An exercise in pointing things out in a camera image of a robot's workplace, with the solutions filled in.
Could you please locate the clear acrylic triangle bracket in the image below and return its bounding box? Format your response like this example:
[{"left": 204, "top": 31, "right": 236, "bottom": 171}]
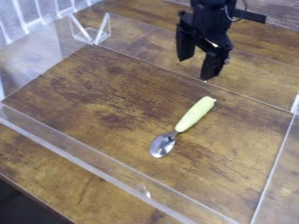
[{"left": 69, "top": 12, "right": 111, "bottom": 46}]

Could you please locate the clear acrylic enclosure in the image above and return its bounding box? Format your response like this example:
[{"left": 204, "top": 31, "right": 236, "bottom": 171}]
[{"left": 0, "top": 0, "right": 299, "bottom": 224}]

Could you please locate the green handled metal spoon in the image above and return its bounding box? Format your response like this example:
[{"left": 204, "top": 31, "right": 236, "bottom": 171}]
[{"left": 149, "top": 96, "right": 216, "bottom": 158}]

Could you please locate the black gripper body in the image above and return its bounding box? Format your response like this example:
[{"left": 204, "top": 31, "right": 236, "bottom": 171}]
[{"left": 177, "top": 0, "right": 235, "bottom": 53}]

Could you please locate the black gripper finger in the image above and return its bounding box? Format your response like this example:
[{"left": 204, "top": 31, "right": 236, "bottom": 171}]
[
  {"left": 175, "top": 24, "right": 195, "bottom": 61},
  {"left": 200, "top": 51, "right": 230, "bottom": 81}
]

